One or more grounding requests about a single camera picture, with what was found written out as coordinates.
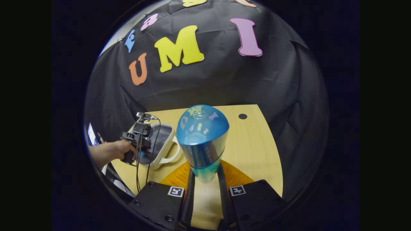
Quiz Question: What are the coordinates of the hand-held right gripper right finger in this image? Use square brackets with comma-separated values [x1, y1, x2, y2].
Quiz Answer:
[217, 160, 288, 231]

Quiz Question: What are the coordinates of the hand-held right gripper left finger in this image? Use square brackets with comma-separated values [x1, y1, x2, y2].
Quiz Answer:
[128, 162, 196, 231]

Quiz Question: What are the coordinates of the blue transparent bottle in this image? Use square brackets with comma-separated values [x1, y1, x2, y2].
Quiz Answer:
[176, 104, 230, 183]

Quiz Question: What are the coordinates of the white and blue panel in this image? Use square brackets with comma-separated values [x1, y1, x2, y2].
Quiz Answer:
[87, 122, 98, 147]

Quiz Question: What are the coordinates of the black backdrop cloth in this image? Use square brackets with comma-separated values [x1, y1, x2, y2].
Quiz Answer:
[84, 0, 329, 202]

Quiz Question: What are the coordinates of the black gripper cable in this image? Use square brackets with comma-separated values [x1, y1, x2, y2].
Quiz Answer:
[136, 118, 161, 193]

